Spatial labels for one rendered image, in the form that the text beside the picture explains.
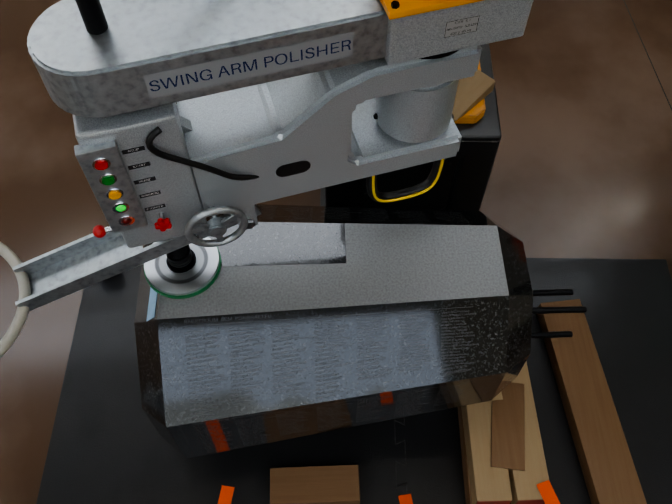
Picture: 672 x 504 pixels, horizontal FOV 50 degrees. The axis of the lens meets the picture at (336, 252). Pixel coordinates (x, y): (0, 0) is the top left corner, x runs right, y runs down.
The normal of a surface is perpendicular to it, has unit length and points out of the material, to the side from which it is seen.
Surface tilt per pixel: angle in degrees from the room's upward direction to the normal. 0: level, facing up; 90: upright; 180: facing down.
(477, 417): 0
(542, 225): 0
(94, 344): 0
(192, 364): 45
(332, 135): 90
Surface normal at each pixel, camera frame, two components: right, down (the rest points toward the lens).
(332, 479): 0.00, -0.52
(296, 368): 0.05, 0.23
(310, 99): -0.62, -0.24
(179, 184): 0.29, 0.82
